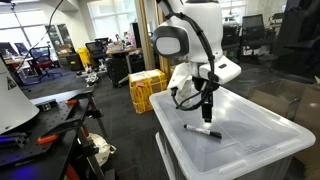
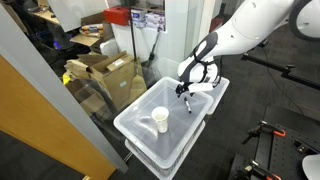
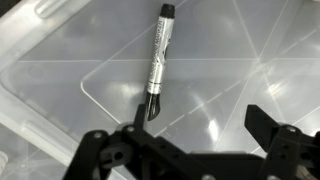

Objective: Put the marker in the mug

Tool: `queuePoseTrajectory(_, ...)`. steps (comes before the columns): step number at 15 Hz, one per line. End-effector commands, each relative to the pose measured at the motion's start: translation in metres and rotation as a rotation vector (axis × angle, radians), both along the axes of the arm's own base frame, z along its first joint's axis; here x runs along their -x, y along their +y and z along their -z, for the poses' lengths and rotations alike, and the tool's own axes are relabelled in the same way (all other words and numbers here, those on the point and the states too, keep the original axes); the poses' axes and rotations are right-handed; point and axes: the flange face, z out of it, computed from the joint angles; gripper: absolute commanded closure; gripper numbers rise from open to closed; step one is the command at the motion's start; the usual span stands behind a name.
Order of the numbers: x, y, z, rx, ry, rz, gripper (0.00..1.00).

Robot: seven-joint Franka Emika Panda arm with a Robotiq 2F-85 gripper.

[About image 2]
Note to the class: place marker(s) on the red box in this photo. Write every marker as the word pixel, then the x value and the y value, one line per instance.
pixel 116 16

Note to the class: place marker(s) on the white plastic container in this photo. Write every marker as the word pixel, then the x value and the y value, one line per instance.
pixel 109 48

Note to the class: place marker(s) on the flat open cardboard box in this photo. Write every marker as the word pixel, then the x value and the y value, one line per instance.
pixel 90 40

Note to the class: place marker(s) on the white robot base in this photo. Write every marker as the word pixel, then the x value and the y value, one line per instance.
pixel 313 168

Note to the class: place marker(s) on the whiteboard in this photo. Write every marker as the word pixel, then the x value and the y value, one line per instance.
pixel 76 13

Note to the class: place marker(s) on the black perforated table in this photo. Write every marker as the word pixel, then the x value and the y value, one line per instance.
pixel 286 156

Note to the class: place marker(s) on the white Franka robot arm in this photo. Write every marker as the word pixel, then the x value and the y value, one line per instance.
pixel 246 26

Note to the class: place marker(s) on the black marker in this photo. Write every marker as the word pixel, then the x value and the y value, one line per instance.
pixel 188 105

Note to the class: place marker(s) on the large open cardboard box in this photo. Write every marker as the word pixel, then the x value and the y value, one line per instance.
pixel 115 78

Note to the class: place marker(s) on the orange wooden panel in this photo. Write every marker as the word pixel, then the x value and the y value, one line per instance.
pixel 36 130

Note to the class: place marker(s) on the broom with black pole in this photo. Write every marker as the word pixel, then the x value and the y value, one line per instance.
pixel 133 40

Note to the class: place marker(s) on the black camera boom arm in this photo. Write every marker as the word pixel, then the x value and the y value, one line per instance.
pixel 271 65

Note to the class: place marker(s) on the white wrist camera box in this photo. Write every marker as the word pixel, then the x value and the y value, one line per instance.
pixel 201 87

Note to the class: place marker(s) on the red and white cabinet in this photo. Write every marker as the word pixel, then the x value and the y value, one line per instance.
pixel 216 22

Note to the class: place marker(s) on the small clear plastic bin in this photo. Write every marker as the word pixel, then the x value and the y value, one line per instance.
pixel 221 95

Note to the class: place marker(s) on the orange and white package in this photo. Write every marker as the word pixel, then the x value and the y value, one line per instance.
pixel 91 29

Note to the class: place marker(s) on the large clear plastic bin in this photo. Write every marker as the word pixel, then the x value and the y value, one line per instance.
pixel 133 124

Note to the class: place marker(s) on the white paper cup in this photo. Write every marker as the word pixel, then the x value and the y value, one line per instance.
pixel 161 120

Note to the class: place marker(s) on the small cardboard box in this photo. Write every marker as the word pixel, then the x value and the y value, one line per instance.
pixel 90 100

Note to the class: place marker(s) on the white printed box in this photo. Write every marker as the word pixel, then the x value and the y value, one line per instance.
pixel 156 21
pixel 138 18

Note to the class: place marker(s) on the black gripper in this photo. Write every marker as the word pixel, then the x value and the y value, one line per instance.
pixel 184 86

